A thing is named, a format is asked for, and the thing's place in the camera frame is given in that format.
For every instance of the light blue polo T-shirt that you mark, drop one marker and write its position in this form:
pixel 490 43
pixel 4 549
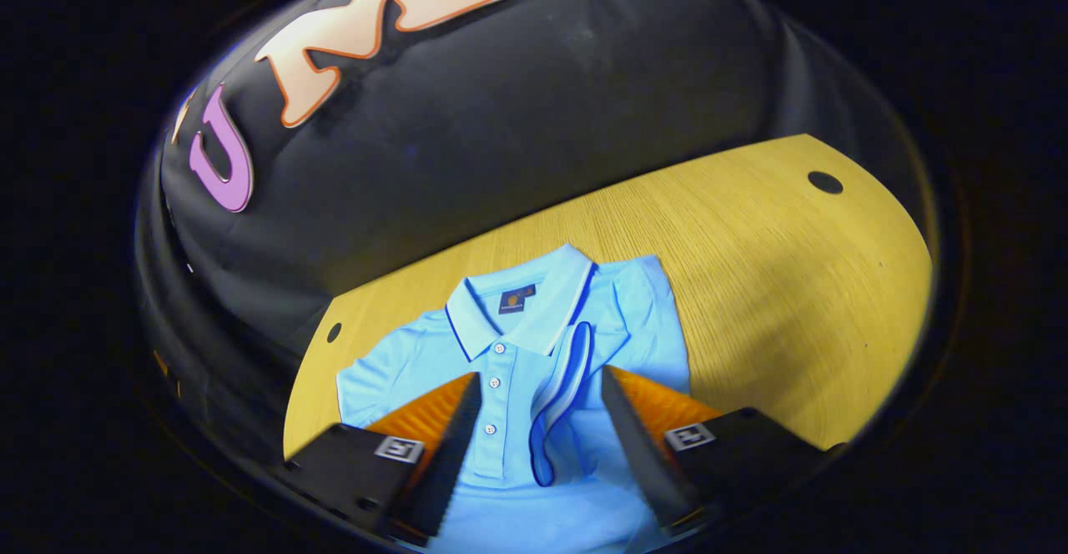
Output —
pixel 634 320

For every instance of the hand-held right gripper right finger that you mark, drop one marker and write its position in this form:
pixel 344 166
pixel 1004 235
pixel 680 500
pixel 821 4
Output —
pixel 638 454

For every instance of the black backdrop cloth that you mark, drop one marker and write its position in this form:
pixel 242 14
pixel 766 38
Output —
pixel 501 120

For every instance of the round black table grommet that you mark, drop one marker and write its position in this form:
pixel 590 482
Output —
pixel 334 332
pixel 825 182

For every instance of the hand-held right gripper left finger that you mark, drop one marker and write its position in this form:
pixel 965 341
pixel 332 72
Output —
pixel 455 454

